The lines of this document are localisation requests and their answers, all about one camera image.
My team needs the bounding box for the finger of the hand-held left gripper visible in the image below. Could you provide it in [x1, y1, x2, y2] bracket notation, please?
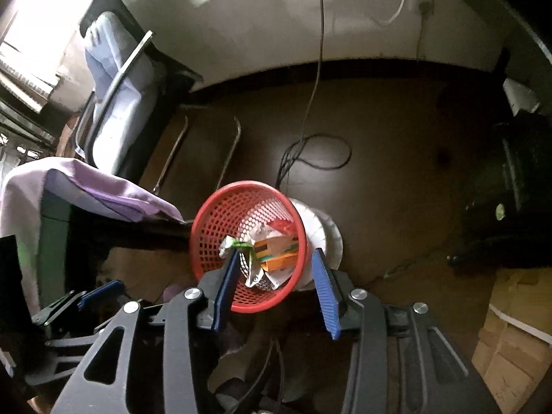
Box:
[26, 319, 117, 386]
[30, 279, 127, 326]

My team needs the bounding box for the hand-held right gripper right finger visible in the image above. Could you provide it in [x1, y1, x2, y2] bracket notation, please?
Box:
[311, 248, 503, 414]

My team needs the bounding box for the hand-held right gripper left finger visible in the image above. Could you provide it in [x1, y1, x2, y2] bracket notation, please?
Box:
[52, 248, 242, 414]

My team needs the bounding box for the white bag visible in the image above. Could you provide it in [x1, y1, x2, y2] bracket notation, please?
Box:
[239, 224, 281, 289]

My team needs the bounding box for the green snack wrapper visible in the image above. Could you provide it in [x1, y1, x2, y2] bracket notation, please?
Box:
[219, 236, 257, 264]

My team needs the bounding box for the orange snack wrapper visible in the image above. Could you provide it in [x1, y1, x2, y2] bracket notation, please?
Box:
[254, 237, 298, 272]

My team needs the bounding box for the red mesh wastebasket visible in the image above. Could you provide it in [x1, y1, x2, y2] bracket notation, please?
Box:
[191, 180, 309, 314]

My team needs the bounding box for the red plastic wrapper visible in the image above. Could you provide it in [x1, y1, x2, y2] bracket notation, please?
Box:
[267, 219, 298, 236]

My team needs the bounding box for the brown cardboard sheet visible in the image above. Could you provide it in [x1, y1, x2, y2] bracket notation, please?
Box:
[101, 246, 199, 307]

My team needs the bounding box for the stack of cardboard boxes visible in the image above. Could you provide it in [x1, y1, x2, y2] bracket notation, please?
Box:
[472, 267, 552, 414]

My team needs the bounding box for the black chair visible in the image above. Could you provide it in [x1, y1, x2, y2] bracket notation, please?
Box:
[75, 0, 203, 182]

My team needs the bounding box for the black appliance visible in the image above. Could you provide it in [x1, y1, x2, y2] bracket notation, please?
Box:
[448, 112, 552, 268]

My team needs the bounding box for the window with white curtain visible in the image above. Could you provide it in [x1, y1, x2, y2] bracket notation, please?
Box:
[0, 0, 87, 115]

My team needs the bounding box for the white box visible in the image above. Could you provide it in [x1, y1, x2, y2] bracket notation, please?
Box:
[502, 78, 542, 115]

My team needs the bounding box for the green table frame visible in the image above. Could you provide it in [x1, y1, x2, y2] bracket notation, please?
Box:
[39, 194, 74, 307]

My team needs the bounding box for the chrome tube frame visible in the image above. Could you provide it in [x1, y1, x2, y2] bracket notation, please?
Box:
[153, 114, 242, 195]

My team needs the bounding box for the black cable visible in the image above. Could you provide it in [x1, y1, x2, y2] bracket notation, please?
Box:
[276, 0, 352, 190]

